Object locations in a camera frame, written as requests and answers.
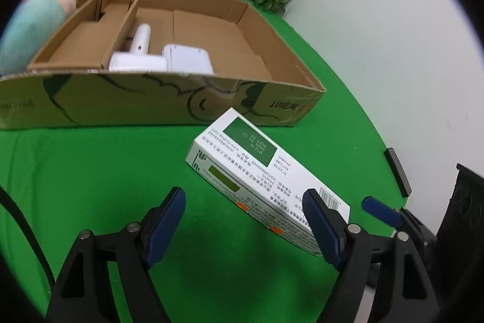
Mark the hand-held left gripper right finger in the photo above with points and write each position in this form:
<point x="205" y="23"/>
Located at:
<point x="323" y="228"/>

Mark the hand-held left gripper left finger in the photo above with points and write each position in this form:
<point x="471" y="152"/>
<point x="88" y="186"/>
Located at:
<point x="166" y="224"/>

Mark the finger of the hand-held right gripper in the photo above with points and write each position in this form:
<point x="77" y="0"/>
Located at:
<point x="397" y="171"/>
<point x="382" y="211"/>

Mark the white medicine box green label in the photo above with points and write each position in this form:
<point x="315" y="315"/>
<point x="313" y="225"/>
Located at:
<point x="245" y="156"/>

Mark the large cardboard box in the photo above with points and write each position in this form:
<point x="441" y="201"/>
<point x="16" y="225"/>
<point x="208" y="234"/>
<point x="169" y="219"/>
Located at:
<point x="113" y="103"/>

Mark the white handheld device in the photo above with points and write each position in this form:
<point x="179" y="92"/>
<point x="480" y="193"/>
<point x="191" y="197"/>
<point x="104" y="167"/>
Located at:
<point x="138" y="62"/>

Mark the narrow cardboard box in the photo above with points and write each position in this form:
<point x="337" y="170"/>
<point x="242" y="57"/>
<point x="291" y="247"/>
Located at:
<point x="75" y="43"/>

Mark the green cloth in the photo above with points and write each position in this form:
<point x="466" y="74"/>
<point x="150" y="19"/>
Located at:
<point x="94" y="164"/>

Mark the light blue plush toy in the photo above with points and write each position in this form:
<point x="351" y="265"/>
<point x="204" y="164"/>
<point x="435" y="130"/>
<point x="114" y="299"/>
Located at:
<point x="34" y="28"/>

